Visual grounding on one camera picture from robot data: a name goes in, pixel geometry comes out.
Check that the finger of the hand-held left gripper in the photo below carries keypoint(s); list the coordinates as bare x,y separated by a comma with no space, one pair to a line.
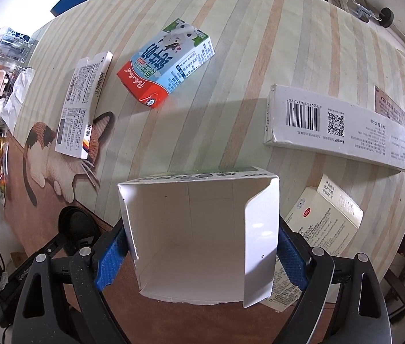
23,270

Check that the blue label water bottle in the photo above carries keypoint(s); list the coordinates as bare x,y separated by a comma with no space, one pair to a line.
12,41

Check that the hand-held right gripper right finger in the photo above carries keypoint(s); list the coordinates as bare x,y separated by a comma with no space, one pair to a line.
292,254

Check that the striped table mat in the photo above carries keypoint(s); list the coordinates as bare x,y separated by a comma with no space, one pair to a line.
260,43

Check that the long white box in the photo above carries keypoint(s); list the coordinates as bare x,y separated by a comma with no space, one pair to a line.
331,125

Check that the flat white medicine box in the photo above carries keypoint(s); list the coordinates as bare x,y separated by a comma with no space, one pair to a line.
78,107

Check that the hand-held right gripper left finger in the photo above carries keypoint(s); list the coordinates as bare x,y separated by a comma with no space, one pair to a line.
111,258

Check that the cream medicine box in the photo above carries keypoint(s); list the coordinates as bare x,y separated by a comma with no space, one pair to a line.
326,218

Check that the brown cat print table mat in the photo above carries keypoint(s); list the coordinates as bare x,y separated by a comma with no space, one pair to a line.
41,161

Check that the white green box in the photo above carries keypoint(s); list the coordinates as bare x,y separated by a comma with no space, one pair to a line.
195,236

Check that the white plastic bag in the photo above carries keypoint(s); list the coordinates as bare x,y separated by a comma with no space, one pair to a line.
18,96

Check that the red blue milk carton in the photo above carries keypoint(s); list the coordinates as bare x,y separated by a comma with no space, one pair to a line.
166,64

